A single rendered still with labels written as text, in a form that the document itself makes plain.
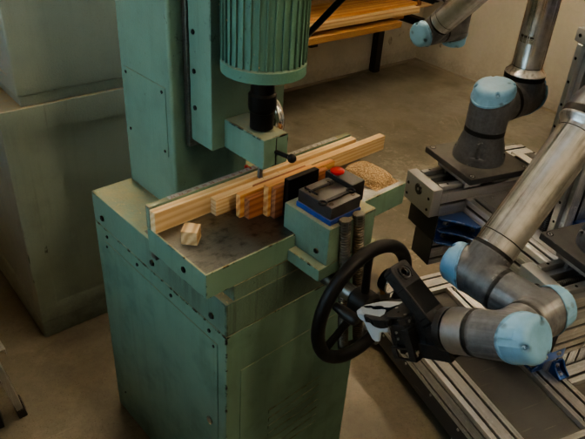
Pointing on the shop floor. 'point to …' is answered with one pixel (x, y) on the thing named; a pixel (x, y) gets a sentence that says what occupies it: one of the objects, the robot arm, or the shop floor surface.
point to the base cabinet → (216, 362)
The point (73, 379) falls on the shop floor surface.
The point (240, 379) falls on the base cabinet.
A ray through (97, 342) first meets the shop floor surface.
